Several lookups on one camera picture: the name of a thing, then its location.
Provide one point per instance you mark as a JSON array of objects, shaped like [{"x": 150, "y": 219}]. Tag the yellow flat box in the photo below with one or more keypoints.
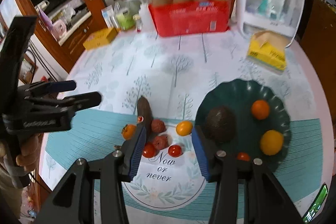
[{"x": 100, "y": 38}]

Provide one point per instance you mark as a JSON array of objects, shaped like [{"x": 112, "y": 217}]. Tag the dark green scalloped plate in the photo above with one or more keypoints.
[{"x": 238, "y": 95}]

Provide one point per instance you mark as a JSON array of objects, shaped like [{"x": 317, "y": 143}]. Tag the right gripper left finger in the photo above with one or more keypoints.
[{"x": 132, "y": 151}]

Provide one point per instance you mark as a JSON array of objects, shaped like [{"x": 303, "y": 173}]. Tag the orange mandarin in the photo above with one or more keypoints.
[{"x": 260, "y": 109}]

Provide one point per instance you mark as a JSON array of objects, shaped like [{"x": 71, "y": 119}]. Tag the round white printed placemat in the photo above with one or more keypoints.
[{"x": 165, "y": 182}]

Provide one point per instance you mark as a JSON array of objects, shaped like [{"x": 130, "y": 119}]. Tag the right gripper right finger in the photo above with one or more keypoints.
[{"x": 204, "y": 151}]

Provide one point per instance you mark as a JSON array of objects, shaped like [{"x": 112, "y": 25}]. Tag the red cherry tomato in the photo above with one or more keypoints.
[
  {"x": 149, "y": 151},
  {"x": 243, "y": 156},
  {"x": 175, "y": 150}
]

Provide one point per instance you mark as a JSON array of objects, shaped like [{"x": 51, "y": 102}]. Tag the small silver can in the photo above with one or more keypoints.
[{"x": 115, "y": 23}]

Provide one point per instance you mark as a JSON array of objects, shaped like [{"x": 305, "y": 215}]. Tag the tree print tablecloth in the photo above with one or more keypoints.
[{"x": 175, "y": 74}]

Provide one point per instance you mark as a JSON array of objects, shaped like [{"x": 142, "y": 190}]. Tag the overripe brown banana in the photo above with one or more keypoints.
[{"x": 144, "y": 117}]

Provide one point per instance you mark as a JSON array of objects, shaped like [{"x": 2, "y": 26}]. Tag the reddish lychee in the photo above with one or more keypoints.
[
  {"x": 160, "y": 142},
  {"x": 158, "y": 126}
]

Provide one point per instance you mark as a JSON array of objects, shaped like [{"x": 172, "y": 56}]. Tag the large yellow orange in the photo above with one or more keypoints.
[{"x": 271, "y": 142}]

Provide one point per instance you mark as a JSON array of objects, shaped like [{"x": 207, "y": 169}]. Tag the white clear storage case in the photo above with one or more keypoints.
[{"x": 279, "y": 16}]

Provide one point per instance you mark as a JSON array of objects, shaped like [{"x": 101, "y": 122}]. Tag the small orange persimmon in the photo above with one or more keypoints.
[{"x": 128, "y": 131}]

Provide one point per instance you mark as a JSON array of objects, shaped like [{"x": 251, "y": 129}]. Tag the small yellow-orange citrus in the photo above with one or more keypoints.
[{"x": 184, "y": 128}]

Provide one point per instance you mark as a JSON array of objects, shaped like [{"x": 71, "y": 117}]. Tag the left hand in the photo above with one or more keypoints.
[{"x": 30, "y": 153}]

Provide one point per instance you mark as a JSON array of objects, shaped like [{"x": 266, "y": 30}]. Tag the green label plastic bottle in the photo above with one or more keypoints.
[{"x": 123, "y": 16}]

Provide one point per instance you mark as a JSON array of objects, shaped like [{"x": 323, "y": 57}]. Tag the red paper cup package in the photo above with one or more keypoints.
[{"x": 191, "y": 17}]

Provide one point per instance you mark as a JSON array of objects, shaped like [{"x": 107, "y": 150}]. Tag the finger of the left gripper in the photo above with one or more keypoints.
[
  {"x": 72, "y": 103},
  {"x": 42, "y": 88}
]

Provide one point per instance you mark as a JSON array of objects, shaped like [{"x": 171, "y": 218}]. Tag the dark brown avocado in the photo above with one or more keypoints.
[{"x": 220, "y": 124}]

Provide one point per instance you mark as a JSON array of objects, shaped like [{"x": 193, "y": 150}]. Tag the yellow tissue box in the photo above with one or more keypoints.
[{"x": 268, "y": 48}]

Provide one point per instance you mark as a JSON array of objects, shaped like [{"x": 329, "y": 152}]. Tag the white squeeze bottle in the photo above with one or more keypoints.
[{"x": 147, "y": 21}]

